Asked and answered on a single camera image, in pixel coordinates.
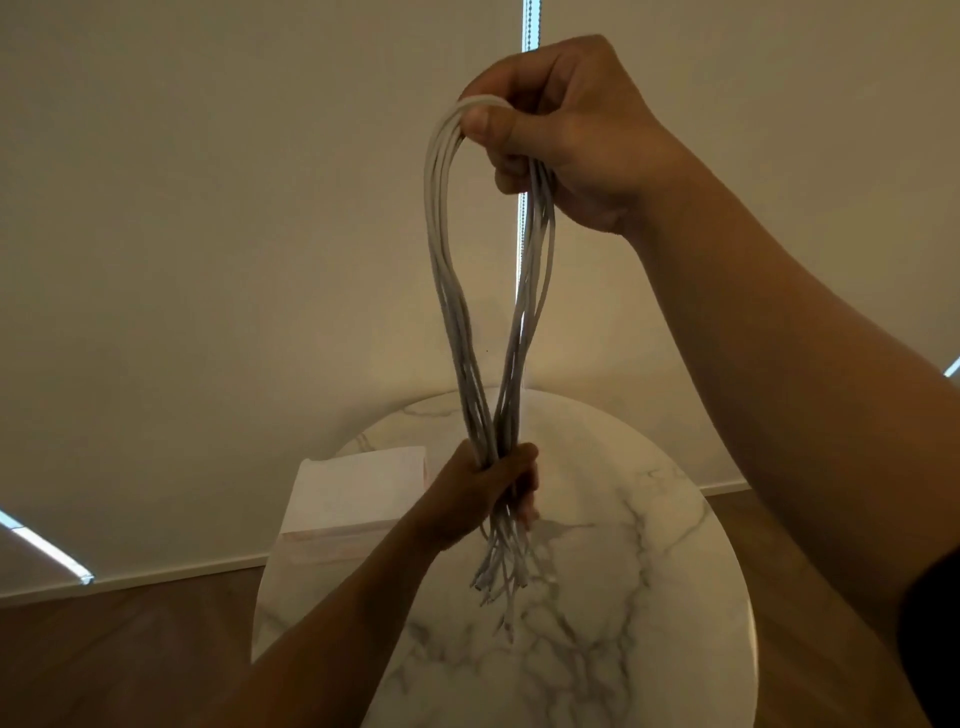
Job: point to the black shorts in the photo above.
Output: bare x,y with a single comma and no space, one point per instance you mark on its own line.
934,637

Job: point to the person's right hand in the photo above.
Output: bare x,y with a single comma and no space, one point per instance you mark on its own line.
592,127

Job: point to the person's left forearm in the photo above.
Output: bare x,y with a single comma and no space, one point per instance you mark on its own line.
337,645

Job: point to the round marble table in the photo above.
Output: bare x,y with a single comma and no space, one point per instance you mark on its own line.
637,600

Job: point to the person's left hand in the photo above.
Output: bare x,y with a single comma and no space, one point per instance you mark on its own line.
465,495

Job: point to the white pink box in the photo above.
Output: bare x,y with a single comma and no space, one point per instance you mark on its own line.
352,487

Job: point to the beige roller blind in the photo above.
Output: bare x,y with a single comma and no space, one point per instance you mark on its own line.
225,225
825,112
22,570
954,371

